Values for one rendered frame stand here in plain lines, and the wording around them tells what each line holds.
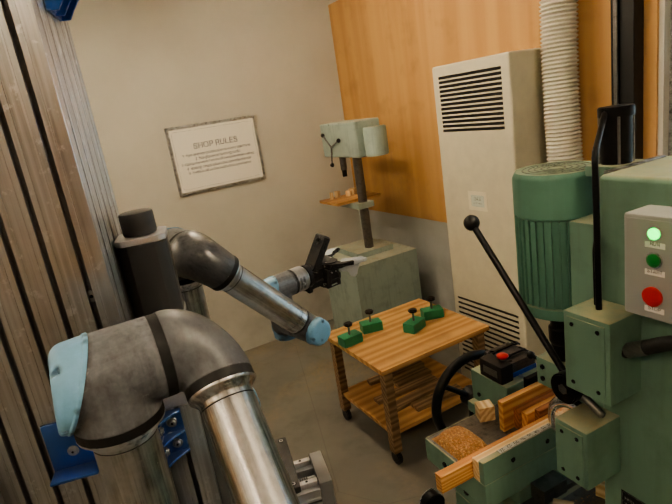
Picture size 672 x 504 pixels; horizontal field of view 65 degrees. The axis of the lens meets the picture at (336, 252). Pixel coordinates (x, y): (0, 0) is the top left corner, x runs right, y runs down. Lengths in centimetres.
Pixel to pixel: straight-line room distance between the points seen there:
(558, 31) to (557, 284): 158
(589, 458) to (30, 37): 112
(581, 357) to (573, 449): 19
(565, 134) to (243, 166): 223
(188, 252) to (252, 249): 276
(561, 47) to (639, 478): 184
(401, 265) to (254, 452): 288
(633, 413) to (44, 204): 103
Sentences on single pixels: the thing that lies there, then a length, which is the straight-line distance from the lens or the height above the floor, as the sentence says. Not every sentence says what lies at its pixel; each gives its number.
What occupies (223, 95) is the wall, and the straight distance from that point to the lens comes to 389.
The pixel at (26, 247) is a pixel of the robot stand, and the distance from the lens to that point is 91.
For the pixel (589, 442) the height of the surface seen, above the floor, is 106.
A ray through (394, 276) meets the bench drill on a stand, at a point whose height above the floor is 56.
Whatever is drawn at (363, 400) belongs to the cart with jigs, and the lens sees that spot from 292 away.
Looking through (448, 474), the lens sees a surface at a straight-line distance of 120.
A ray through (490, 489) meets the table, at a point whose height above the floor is 89.
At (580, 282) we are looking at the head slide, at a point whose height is 130.
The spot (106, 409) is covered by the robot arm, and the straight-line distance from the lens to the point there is 74.
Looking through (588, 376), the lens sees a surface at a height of 119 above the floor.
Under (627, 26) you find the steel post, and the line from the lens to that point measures 250.
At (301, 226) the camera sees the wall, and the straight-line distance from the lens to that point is 413.
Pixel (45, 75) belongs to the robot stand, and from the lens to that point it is 88.
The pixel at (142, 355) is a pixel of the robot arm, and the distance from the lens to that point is 72.
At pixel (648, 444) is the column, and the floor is 105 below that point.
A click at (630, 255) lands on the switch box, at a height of 142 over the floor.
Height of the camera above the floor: 170
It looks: 15 degrees down
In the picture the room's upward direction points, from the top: 9 degrees counter-clockwise
